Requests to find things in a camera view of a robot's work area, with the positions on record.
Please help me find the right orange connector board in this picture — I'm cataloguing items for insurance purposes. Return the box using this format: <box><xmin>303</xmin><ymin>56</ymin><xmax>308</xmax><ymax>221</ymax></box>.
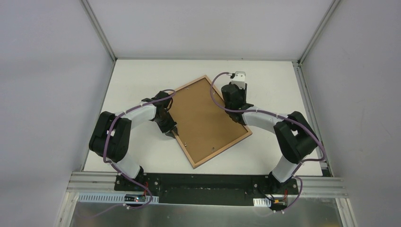
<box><xmin>271</xmin><ymin>200</ymin><xmax>288</xmax><ymax>209</ymax></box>

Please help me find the aluminium rail beam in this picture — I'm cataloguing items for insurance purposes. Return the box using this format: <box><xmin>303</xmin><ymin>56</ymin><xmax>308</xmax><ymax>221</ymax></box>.
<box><xmin>67</xmin><ymin>172</ymin><xmax>349</xmax><ymax>199</ymax></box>

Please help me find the right white slotted cable duct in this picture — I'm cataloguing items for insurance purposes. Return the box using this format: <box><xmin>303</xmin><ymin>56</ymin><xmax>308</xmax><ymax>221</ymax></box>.
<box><xmin>253</xmin><ymin>198</ymin><xmax>271</xmax><ymax>208</ymax></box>

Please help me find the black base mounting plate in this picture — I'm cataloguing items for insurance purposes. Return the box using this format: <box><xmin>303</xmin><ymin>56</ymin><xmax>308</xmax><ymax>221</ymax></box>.
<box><xmin>114</xmin><ymin>173</ymin><xmax>299</xmax><ymax>207</ymax></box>

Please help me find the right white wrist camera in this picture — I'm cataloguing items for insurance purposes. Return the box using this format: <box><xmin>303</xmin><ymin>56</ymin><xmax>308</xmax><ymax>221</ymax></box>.
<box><xmin>230</xmin><ymin>71</ymin><xmax>246</xmax><ymax>90</ymax></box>

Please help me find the left green circuit board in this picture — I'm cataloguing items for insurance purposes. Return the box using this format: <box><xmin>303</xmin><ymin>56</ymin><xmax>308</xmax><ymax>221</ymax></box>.
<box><xmin>124</xmin><ymin>194</ymin><xmax>147</xmax><ymax>202</ymax></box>

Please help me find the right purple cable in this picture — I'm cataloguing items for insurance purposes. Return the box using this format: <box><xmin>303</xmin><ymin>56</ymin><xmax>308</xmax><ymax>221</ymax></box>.
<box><xmin>209</xmin><ymin>72</ymin><xmax>327</xmax><ymax>214</ymax></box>

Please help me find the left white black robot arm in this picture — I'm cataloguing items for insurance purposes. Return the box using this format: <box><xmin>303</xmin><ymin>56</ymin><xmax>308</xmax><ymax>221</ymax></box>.
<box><xmin>88</xmin><ymin>89</ymin><xmax>178</xmax><ymax>191</ymax></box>

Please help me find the white slotted cable duct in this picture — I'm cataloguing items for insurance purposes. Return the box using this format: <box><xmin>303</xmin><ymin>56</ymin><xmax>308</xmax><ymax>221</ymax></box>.
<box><xmin>77</xmin><ymin>192</ymin><xmax>159</xmax><ymax>204</ymax></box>
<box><xmin>253</xmin><ymin>198</ymin><xmax>271</xmax><ymax>208</ymax></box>

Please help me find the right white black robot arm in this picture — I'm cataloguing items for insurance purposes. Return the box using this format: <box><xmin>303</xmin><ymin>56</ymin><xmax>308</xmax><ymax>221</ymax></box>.
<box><xmin>221</xmin><ymin>84</ymin><xmax>318</xmax><ymax>194</ymax></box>

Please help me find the left white slotted cable duct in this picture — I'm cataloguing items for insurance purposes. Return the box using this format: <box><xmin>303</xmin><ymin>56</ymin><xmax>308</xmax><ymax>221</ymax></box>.
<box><xmin>77</xmin><ymin>192</ymin><xmax>159</xmax><ymax>204</ymax></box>

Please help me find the wooden picture frame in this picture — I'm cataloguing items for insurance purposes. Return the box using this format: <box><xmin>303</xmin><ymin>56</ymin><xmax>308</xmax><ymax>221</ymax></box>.
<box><xmin>169</xmin><ymin>75</ymin><xmax>252</xmax><ymax>168</ymax></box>

